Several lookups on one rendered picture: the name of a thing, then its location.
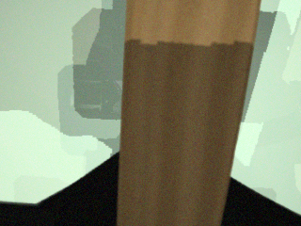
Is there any wooden board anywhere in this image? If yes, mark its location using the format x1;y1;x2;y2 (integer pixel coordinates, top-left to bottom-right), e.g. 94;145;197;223
117;0;261;226

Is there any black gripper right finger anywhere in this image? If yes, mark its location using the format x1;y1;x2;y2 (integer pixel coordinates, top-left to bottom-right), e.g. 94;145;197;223
220;177;301;226

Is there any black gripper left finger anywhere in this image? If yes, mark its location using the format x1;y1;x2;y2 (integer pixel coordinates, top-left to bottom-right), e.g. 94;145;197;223
0;152;119;226

